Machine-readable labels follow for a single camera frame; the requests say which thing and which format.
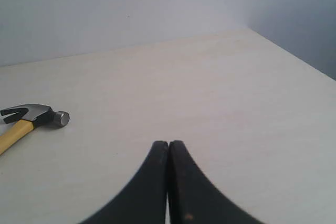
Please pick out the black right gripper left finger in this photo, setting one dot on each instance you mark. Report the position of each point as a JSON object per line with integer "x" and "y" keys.
{"x": 143, "y": 199}

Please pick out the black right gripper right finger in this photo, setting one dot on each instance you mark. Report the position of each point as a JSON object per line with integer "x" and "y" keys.
{"x": 192, "y": 196}

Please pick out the yellow black claw hammer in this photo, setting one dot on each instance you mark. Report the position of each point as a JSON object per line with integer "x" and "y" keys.
{"x": 28, "y": 117}

